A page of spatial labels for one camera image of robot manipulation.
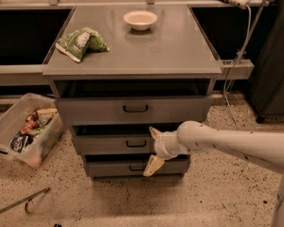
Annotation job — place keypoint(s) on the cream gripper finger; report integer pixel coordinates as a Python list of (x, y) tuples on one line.
[(154, 132), (154, 164)]

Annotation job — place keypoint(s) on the blue snack packet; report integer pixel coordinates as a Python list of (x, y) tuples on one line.
[(18, 142)]

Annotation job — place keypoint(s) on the metal rod on floor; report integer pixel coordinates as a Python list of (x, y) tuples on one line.
[(26, 199)]

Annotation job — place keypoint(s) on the dark cabinet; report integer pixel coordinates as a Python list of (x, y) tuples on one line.
[(266, 86)]

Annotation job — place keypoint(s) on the grey bottom drawer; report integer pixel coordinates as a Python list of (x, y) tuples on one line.
[(109, 166)]

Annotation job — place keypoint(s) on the clear plastic bin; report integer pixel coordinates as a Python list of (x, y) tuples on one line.
[(41, 140)]

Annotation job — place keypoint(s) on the tan snack packet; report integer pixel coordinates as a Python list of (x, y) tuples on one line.
[(44, 116)]

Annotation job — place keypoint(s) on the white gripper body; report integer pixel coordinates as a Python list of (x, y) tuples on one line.
[(161, 145)]

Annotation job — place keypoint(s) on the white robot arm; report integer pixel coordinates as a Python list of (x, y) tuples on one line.
[(264, 149)]

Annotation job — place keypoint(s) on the grey top drawer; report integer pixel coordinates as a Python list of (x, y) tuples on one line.
[(133, 110)]

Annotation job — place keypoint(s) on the grey drawer cabinet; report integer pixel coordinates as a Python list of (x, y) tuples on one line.
[(171, 58)]

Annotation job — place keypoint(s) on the grey drawer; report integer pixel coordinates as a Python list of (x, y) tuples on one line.
[(109, 166), (133, 110), (113, 144)]

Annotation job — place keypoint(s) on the red snack packet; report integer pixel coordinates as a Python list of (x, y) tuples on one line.
[(30, 125)]

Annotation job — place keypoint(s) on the green chip bag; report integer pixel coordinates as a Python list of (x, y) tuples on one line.
[(75, 44)]

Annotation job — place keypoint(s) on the white bowl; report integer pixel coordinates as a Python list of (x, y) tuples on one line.
[(140, 20)]

